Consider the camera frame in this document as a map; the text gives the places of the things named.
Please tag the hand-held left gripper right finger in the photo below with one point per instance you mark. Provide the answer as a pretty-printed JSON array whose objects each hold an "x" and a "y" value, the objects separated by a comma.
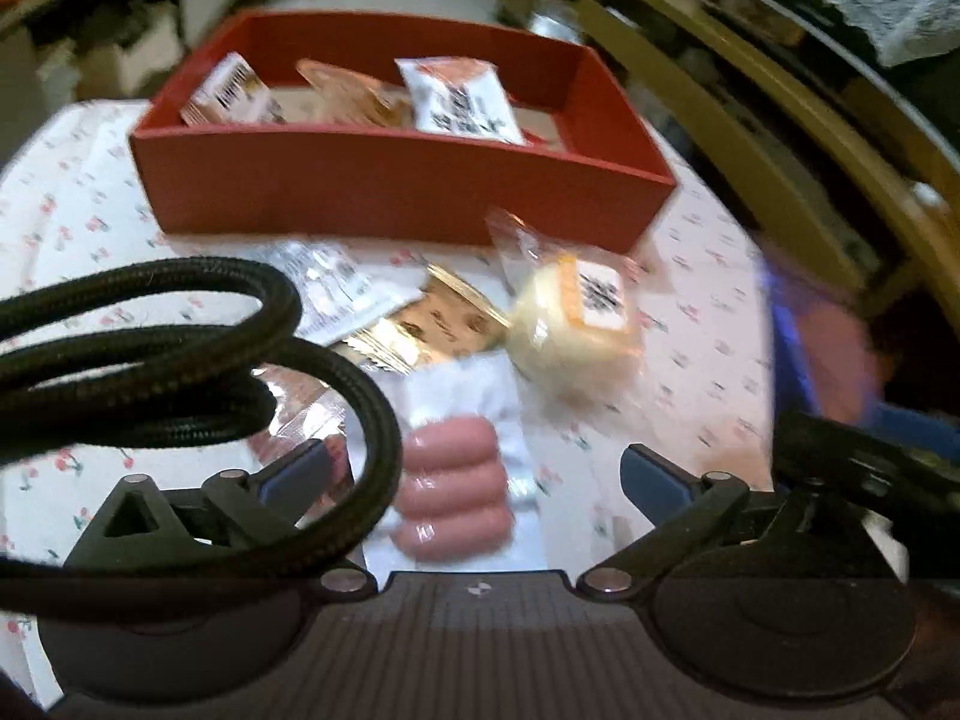
[{"x": 656, "y": 484}]

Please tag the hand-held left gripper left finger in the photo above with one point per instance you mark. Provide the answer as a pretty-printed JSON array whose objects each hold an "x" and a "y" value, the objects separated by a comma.
[{"x": 296, "y": 476}]

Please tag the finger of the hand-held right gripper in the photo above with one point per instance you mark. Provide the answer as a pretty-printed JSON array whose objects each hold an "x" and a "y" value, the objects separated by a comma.
[{"x": 840, "y": 450}]

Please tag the red snack packet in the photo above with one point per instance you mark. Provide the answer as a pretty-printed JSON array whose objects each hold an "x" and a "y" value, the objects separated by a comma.
[{"x": 307, "y": 412}]

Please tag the clear sausage packet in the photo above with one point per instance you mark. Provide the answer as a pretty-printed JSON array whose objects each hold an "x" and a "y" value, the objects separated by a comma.
[{"x": 450, "y": 465}]

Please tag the bun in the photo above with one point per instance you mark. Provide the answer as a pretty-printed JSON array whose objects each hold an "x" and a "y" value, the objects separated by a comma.
[{"x": 570, "y": 345}]

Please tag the blue white snack packet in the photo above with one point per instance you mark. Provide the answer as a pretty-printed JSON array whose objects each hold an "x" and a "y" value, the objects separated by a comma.
[{"x": 330, "y": 277}]

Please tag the gold snack packet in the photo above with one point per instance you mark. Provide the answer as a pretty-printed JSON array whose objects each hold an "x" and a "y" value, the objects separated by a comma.
[{"x": 442, "y": 322}]

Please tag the red cardboard box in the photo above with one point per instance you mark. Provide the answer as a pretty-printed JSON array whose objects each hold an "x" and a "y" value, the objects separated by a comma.
[{"x": 375, "y": 187}]

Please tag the orange bread packet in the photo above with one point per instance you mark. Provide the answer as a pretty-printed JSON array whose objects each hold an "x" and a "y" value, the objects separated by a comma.
[{"x": 345, "y": 94}]

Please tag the small white barcode packet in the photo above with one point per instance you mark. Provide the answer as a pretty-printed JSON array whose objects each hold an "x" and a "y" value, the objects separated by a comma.
[{"x": 225, "y": 94}]

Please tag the white orange snack packet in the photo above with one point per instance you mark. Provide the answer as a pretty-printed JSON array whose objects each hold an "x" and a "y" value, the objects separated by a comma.
[{"x": 457, "y": 101}]

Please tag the cherry print tablecloth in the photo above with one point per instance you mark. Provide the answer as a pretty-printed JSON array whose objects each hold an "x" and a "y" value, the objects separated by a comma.
[{"x": 75, "y": 240}]

